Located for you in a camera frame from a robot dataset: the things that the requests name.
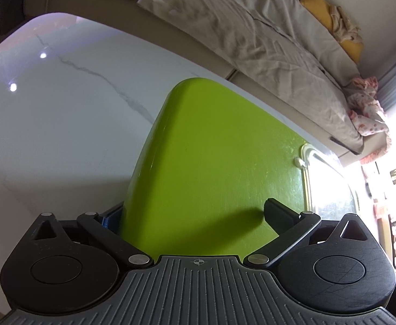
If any beige sofa with cover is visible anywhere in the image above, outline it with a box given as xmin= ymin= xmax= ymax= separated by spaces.
xmin=26 ymin=0 xmax=392 ymax=164

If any long mustard yellow pillow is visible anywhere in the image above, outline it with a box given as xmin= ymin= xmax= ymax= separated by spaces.
xmin=300 ymin=0 xmax=364 ymax=64

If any pink floral blanket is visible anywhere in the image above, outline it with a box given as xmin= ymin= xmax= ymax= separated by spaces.
xmin=344 ymin=77 xmax=389 ymax=137

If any clear plastic container lid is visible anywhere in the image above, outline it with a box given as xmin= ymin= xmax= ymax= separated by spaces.
xmin=293 ymin=144 xmax=359 ymax=220

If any lime green cutting board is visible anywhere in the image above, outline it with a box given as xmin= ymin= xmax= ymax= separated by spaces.
xmin=119 ymin=78 xmax=306 ymax=258

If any beige garment on sofa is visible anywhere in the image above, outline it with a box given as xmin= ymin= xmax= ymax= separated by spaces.
xmin=329 ymin=5 xmax=363 ymax=43

